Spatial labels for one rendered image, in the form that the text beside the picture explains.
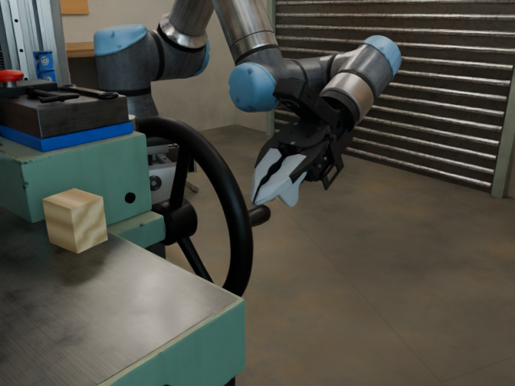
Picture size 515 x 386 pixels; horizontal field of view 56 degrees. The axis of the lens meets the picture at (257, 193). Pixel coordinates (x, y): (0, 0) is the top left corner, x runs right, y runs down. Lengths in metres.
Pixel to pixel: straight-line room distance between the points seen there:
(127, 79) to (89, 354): 0.87
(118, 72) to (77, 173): 0.64
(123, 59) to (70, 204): 0.73
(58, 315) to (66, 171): 0.18
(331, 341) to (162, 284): 1.45
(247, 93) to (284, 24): 3.49
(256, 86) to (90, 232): 0.39
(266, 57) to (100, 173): 0.35
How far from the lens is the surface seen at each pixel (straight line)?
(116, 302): 0.34
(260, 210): 0.62
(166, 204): 0.66
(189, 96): 4.54
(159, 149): 1.13
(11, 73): 0.56
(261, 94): 0.73
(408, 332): 1.88
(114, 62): 1.11
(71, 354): 0.31
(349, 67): 0.77
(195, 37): 1.16
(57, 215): 0.42
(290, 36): 4.18
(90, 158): 0.50
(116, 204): 0.53
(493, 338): 1.96
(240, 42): 0.77
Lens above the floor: 1.08
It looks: 21 degrees down
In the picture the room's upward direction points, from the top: straight up
